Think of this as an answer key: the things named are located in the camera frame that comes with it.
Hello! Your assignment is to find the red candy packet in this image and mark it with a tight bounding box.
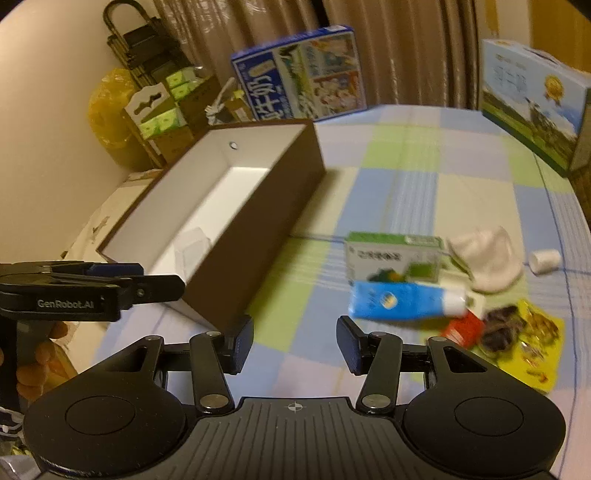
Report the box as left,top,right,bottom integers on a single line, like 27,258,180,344
440,311,485,348

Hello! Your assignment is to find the small white roll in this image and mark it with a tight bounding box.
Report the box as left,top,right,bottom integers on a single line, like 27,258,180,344
529,249,562,276

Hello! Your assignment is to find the person's left hand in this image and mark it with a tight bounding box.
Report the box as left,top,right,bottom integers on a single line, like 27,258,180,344
16,322,71,398

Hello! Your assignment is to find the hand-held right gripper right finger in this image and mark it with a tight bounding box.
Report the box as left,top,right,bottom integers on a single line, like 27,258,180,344
336,315,495,415

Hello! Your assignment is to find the white flat cardboard box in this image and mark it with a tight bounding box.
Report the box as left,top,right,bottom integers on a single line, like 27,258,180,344
60,168,165,265

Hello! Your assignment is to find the blue milk carton box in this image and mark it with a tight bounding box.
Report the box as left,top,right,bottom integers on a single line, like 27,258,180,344
230,25,369,124

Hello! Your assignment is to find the white brush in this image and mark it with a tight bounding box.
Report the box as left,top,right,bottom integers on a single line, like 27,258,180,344
204,78,237,126

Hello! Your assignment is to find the beige curtain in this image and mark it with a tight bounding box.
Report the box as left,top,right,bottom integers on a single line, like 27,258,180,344
150,0,479,123

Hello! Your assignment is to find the plain cardboard box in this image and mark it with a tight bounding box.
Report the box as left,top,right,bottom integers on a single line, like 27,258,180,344
139,124,195,168

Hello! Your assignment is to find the black folding rack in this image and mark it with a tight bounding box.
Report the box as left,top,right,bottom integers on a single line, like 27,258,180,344
103,0,186,93

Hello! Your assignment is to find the white and green gift carton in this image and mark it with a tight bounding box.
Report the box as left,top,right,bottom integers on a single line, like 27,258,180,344
479,38,591,179

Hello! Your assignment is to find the cardboard box with green packs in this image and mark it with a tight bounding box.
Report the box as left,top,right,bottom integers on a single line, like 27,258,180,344
164,66,223,134

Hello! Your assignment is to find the green medicine box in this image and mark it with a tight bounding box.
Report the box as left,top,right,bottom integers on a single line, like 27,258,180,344
345,232,448,284

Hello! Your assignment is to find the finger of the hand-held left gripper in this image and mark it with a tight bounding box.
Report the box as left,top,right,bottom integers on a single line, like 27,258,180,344
117,274,186,308
88,262,145,279

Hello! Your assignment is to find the dark brown snack packet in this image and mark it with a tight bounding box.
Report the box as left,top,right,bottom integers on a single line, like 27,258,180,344
480,306,528,357

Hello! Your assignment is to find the small cardboard box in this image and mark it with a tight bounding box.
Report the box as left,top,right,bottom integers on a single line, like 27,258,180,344
225,89,256,124

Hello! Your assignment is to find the yellow snack packet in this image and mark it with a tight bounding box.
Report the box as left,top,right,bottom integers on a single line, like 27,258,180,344
496,299,567,396

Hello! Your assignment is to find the brown storage box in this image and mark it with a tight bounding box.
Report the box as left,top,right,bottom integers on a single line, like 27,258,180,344
95,119,326,329

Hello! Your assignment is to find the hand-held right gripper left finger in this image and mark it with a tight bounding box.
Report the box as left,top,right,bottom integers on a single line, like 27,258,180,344
99,315,256,415

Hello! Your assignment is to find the white sock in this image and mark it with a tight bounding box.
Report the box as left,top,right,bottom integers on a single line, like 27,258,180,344
447,225,526,295

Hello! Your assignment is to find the blue and white tube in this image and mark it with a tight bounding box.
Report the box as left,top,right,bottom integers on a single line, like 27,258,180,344
348,281,468,320

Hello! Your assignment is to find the yellow plastic bag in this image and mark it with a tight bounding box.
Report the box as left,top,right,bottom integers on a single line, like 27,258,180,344
88,68,140,149

